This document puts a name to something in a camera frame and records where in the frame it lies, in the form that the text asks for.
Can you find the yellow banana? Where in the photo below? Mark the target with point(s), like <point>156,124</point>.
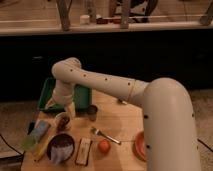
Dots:
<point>42,146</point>

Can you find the dark bowl with cloth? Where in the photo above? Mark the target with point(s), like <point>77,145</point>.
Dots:
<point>60,148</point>

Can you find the dark metal cup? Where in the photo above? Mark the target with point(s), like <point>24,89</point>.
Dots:
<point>92,112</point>

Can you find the small dark object on table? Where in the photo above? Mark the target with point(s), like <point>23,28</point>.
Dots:
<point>122,102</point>

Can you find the orange plastic bowl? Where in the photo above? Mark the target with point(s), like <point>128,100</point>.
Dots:
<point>139,146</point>

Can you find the dark purple grapes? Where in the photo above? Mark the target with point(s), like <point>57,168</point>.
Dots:
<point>62,124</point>

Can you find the silver fork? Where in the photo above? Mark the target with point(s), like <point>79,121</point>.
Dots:
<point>99,133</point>

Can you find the white paper cup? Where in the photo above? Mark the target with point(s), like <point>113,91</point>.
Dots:
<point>59,117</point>

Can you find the green plastic tray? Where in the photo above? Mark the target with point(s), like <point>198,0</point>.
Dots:
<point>82,97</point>

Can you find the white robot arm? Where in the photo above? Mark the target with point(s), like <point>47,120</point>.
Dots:
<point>168,116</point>

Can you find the red orange tomato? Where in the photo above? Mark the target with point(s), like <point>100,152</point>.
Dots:
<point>104,146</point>

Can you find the white jar on shelf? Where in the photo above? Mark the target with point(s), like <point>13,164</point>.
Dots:
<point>84,19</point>

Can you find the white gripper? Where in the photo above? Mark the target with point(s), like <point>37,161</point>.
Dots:
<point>63,94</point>

